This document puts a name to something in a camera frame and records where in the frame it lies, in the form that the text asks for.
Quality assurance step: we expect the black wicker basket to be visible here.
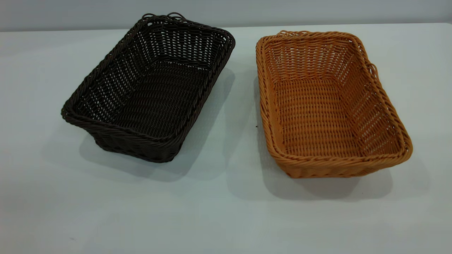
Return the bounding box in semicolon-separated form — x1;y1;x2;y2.
61;12;236;163

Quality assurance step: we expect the orange wicker basket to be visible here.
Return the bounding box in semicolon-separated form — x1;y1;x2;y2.
256;30;413;179

